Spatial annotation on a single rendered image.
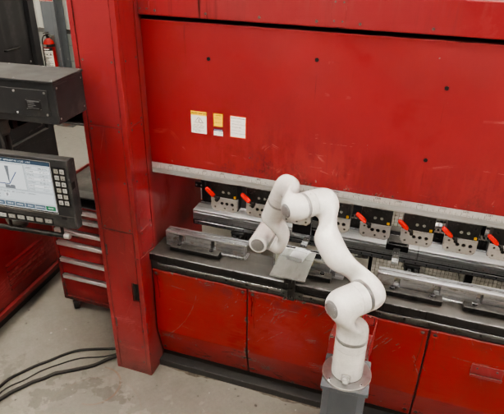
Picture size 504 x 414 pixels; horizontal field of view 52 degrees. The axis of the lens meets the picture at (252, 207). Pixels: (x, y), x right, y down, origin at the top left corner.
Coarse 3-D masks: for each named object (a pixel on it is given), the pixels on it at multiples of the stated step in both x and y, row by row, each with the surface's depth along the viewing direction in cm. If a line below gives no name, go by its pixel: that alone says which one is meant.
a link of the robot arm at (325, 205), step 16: (304, 192) 192; (320, 192) 193; (320, 208) 192; (336, 208) 192; (320, 224) 191; (336, 224) 189; (320, 240) 187; (336, 240) 186; (336, 256) 184; (352, 256) 186; (352, 272) 185; (368, 272) 184; (368, 288) 180; (384, 288) 184
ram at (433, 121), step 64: (192, 64) 248; (256, 64) 237; (320, 64) 228; (384, 64) 219; (448, 64) 211; (256, 128) 252; (320, 128) 241; (384, 128) 232; (448, 128) 223; (384, 192) 245; (448, 192) 235
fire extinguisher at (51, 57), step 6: (48, 36) 676; (42, 42) 681; (48, 42) 675; (54, 42) 686; (48, 48) 678; (54, 48) 683; (48, 54) 681; (54, 54) 685; (48, 60) 684; (54, 60) 687; (54, 66) 690
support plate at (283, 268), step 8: (280, 256) 273; (312, 256) 273; (280, 264) 266; (288, 264) 266; (296, 264) 266; (304, 264) 266; (272, 272) 260; (280, 272) 260; (288, 272) 260; (296, 272) 260; (304, 272) 260; (296, 280) 255; (304, 280) 254
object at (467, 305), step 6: (468, 306) 253; (480, 306) 254; (486, 306) 254; (492, 306) 254; (474, 312) 253; (480, 312) 252; (486, 312) 251; (492, 312) 250; (498, 312) 250; (498, 318) 250
